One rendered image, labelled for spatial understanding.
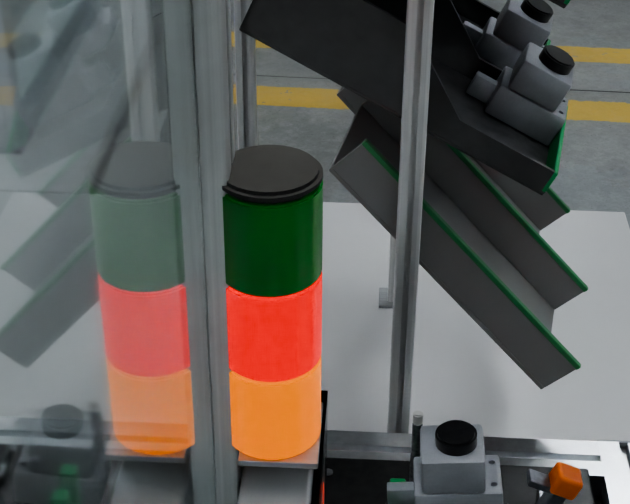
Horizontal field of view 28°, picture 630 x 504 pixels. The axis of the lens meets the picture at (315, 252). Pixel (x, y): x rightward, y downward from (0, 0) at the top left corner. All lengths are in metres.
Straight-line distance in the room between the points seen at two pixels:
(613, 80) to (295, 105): 1.05
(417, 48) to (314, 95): 3.03
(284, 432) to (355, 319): 0.81
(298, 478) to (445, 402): 0.67
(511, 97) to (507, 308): 0.18
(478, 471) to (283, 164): 0.39
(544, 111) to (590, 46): 3.39
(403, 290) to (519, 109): 0.18
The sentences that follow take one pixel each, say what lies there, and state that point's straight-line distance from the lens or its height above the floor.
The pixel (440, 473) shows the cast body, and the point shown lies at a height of 1.08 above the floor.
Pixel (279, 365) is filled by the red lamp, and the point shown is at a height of 1.32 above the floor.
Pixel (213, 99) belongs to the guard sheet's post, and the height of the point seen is 1.46.
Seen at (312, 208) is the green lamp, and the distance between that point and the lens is 0.57.
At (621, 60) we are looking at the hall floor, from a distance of 4.38.
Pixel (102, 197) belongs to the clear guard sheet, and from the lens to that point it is 0.37.
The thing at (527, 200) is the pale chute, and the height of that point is 1.03.
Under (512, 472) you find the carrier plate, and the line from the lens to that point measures 1.09.
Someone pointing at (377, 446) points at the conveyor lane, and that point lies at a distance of 1.12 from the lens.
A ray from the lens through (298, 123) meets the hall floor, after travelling 3.82.
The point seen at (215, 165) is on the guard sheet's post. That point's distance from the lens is 0.56.
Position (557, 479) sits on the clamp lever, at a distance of 0.94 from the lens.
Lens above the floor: 1.69
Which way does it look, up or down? 32 degrees down
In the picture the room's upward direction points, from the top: straight up
